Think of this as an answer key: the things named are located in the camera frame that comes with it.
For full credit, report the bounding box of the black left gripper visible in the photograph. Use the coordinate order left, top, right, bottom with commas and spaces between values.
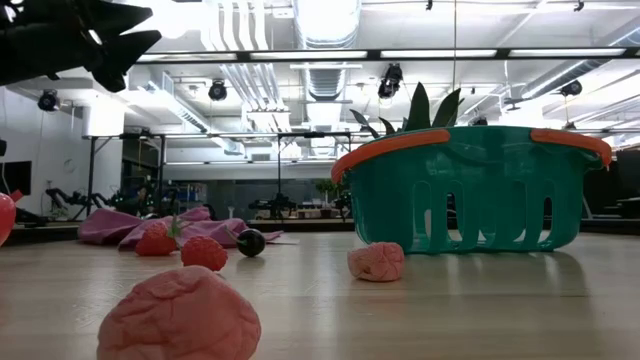
0, 0, 163, 94

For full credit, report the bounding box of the red toy strawberry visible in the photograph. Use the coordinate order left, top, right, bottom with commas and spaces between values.
134, 215, 184, 258

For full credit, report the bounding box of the red toy tomato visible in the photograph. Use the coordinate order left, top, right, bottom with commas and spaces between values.
0, 192, 18, 247

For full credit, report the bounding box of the red toy raspberry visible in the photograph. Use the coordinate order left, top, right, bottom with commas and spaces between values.
180, 235, 229, 273

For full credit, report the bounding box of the dark plum toy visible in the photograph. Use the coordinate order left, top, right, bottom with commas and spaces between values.
224, 225, 267, 259

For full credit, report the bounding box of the pink wrinkled lump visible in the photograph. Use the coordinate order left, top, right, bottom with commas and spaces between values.
346, 241, 406, 283
96, 264, 262, 360

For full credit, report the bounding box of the black ceiling spotlight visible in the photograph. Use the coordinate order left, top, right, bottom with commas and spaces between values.
37, 88, 62, 113
559, 79, 584, 98
207, 79, 229, 103
377, 62, 404, 100

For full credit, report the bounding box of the purple cloth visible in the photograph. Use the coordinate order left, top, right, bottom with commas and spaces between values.
77, 205, 285, 251

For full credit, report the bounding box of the black background stand frame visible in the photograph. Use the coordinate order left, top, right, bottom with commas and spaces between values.
247, 130, 354, 221
82, 130, 169, 222

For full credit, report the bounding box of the dark wall monitor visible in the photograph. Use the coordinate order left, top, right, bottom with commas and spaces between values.
0, 160, 33, 197

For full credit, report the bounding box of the silver ventilation duct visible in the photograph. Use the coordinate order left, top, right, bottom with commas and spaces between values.
292, 0, 362, 101

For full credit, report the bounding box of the teal basket with orange handles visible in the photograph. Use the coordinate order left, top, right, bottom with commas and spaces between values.
329, 124, 614, 255

